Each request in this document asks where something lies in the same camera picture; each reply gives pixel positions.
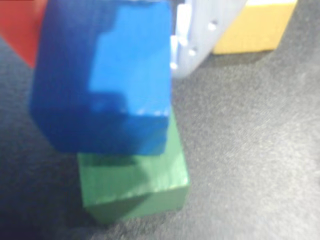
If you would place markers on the green wooden cube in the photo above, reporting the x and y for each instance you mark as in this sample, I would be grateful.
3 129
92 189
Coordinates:
140 180

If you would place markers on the yellow wooden cube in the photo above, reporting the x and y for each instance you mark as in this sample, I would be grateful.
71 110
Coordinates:
250 30

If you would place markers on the blue wooden cube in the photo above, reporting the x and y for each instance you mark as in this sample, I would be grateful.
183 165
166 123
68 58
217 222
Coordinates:
125 62

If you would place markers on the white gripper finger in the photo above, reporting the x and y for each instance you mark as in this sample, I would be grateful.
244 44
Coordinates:
200 37

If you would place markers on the black table mat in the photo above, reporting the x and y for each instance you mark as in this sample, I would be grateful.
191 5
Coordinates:
250 150

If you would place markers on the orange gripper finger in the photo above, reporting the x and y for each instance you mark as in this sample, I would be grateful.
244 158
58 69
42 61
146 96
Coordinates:
17 22

